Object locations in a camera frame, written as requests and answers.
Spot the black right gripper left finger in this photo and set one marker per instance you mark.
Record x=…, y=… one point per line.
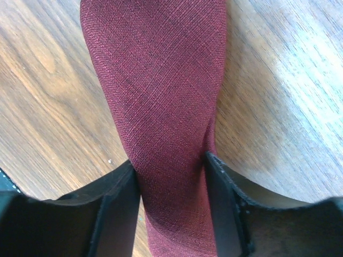
x=98, y=219

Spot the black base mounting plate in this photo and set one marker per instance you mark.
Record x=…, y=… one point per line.
x=6, y=184

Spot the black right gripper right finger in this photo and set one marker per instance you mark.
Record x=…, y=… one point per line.
x=250, y=220

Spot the dark red cloth napkin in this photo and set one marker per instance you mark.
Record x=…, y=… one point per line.
x=160, y=65

